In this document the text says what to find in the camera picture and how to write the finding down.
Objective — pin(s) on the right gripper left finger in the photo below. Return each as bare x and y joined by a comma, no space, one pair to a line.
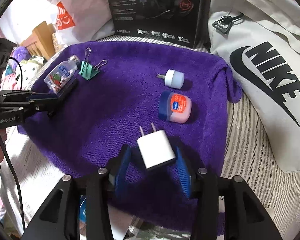
58,216

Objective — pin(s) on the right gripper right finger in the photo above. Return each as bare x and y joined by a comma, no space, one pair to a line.
245,216

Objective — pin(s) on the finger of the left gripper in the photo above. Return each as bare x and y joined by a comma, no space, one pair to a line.
50,102
14,95

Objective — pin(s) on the clear small plastic bottle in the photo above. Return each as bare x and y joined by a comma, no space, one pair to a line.
61,74

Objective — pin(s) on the mint green binder clip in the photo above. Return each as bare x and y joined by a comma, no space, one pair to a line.
87,70

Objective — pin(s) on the white USB wall charger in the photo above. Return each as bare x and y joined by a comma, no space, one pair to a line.
155,148

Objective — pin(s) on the pink Vaseline jar blue lid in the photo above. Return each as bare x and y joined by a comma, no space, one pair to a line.
174,107

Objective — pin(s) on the small white USB night light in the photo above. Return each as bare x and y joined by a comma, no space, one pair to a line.
173,79

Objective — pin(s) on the white blue cylindrical bottle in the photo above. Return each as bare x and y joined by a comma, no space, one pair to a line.
82,209

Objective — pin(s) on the pink striped blanket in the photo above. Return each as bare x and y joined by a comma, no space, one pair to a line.
11,82

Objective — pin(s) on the white plush toy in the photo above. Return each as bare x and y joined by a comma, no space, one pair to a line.
28,70

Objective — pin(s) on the purple plush toy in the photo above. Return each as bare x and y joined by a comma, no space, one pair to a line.
21,53

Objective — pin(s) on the striped white mattress cover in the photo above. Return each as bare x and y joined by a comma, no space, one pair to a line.
248,153

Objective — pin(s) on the newspaper sheet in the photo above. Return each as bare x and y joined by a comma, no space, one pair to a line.
37,177

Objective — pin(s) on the white Miniso plastic bag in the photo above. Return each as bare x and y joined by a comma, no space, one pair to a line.
82,20

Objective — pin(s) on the purple towel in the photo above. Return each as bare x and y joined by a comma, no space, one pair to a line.
111,109

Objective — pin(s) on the black headset box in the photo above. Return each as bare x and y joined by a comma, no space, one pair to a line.
182,22

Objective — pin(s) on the grey Nike waist bag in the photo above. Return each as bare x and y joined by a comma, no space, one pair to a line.
260,40

